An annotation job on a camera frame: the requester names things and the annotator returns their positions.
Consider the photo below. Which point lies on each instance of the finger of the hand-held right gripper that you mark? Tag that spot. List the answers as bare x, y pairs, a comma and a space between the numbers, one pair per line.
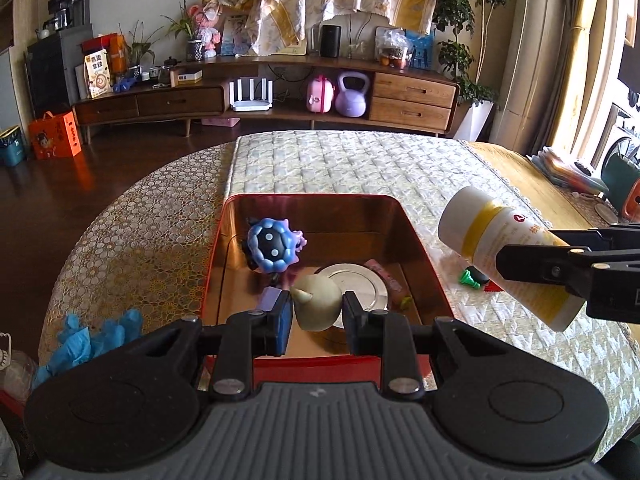
540, 265
610, 239

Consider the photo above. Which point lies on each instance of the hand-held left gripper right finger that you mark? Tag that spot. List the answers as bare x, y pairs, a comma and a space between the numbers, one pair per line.
354, 322

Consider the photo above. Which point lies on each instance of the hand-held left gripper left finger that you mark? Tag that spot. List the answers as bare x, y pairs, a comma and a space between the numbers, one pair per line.
282, 322

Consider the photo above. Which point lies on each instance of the purple block toy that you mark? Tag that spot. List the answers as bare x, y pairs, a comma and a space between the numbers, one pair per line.
270, 300

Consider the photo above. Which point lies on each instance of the steel bowl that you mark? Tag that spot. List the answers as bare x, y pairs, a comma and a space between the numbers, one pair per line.
357, 285

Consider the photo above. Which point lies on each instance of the small red card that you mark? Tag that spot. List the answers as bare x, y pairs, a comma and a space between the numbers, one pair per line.
494, 286

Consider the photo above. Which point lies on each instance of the pink tube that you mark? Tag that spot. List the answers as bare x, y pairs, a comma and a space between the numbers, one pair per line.
382, 275

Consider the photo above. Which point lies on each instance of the small olive toy piece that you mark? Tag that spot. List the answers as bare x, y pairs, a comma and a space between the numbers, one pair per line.
406, 302

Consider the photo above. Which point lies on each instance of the small black red toy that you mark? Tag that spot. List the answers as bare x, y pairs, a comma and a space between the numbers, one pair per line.
482, 275

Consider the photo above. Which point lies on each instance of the white bottle yellow label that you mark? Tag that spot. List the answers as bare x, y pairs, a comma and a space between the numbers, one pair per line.
480, 225

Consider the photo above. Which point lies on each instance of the green small cap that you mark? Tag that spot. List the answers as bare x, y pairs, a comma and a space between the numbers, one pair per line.
469, 280

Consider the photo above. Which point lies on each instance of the purple blue spotted toy figure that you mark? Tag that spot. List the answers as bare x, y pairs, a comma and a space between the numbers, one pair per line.
270, 245

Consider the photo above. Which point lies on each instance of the red tin box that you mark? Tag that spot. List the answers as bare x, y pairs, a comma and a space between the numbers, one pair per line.
340, 230

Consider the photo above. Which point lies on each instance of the green orange appliance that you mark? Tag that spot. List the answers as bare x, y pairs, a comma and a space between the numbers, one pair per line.
622, 185

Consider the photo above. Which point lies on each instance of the stack of papers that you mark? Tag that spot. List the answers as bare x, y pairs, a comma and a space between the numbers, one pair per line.
565, 170

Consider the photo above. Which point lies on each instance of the yellow woven table runner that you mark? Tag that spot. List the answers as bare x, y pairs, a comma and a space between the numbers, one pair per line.
520, 175

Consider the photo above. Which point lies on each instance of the potted tree white pot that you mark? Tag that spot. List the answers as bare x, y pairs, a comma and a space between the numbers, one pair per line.
472, 120

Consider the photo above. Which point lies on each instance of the lace tablecloth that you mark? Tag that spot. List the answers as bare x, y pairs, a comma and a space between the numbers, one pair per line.
140, 240

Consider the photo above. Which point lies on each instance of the yellow curtain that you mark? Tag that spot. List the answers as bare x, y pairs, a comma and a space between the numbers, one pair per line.
585, 50

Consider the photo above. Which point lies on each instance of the pile of blue gloves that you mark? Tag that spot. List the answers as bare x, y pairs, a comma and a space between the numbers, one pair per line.
80, 340

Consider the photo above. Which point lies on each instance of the white standing air conditioner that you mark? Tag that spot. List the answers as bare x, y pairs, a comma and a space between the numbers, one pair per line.
530, 50

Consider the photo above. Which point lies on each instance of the pink flat box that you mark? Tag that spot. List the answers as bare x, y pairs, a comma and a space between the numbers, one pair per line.
221, 122

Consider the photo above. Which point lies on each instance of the wooden TV cabinet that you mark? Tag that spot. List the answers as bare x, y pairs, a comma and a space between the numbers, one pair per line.
410, 92

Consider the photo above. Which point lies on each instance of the white router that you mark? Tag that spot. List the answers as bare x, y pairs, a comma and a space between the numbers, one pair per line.
251, 105

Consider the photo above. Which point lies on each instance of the purple kettlebell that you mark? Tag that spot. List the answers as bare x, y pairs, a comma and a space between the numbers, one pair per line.
352, 100

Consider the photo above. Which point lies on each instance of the pink toy case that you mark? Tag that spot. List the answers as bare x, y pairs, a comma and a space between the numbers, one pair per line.
320, 96

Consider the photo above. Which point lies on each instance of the clear plastic bag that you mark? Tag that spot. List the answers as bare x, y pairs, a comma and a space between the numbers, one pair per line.
392, 47

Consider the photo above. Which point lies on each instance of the small white box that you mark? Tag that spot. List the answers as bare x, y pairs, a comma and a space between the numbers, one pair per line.
186, 77

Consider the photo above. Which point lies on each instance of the white plastic bag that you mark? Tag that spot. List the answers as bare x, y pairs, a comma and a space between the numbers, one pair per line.
15, 375

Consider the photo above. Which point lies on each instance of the black speaker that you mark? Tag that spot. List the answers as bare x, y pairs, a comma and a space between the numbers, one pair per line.
330, 40

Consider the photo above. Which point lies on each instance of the potted grass plant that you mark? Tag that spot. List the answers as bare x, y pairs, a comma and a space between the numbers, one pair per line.
194, 50

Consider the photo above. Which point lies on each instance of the orange gift box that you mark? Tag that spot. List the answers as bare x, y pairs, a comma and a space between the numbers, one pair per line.
55, 137

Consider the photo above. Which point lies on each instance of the pink plush doll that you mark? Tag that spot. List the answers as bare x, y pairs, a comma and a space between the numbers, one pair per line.
207, 27

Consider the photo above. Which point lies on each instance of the small leafy potted plant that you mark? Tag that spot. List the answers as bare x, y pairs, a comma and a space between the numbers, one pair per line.
137, 52

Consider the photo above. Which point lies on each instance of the white brown snack bag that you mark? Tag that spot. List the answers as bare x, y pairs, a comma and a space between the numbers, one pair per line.
98, 76

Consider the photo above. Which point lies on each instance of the teal bucket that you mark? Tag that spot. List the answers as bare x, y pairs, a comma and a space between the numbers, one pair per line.
12, 147

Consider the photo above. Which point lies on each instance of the black cabinet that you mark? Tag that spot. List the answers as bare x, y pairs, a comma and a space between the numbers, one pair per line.
52, 70

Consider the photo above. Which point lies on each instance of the black coffee machine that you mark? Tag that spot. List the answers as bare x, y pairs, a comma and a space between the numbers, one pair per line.
67, 10

